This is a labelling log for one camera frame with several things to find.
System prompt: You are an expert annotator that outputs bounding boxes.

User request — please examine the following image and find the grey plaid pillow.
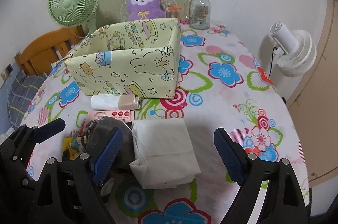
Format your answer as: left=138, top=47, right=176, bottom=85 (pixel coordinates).
left=7, top=71, right=47, bottom=129

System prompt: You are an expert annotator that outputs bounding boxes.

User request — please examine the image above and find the white clip fan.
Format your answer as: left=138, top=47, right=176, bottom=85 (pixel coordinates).
left=269, top=21, right=317, bottom=78

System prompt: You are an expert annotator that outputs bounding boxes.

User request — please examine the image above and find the floral tablecloth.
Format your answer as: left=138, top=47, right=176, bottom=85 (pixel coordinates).
left=22, top=19, right=309, bottom=224

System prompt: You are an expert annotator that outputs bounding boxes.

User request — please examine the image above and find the green desk fan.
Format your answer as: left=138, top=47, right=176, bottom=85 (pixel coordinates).
left=48, top=0, right=98, bottom=34

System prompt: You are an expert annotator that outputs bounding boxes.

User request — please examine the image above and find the purple plush toy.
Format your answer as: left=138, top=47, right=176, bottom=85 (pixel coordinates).
left=127, top=0, right=166, bottom=21

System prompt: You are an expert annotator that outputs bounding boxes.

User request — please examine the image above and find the colourful small packet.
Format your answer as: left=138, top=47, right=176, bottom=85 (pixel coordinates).
left=62, top=137, right=85, bottom=161

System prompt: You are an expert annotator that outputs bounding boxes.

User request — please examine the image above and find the clear plastic bag roll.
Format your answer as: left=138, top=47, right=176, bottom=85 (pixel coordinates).
left=90, top=94, right=142, bottom=110

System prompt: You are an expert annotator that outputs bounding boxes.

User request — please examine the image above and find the white cloth bag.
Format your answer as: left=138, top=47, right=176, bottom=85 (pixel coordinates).
left=129, top=118, right=201, bottom=189

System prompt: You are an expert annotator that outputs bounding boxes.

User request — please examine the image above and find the yellow cartoon storage box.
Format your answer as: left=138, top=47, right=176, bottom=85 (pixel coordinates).
left=64, top=18, right=180, bottom=99

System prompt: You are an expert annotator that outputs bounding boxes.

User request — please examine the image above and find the black fan cable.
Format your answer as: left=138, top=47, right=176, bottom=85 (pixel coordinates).
left=267, top=46, right=281, bottom=77

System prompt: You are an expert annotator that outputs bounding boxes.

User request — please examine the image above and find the glass mason jar mug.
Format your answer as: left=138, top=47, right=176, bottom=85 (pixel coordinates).
left=188, top=0, right=211, bottom=30

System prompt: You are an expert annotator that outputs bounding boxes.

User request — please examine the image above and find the pink wet wipes pack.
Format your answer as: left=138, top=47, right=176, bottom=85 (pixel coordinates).
left=83, top=110, right=134, bottom=133

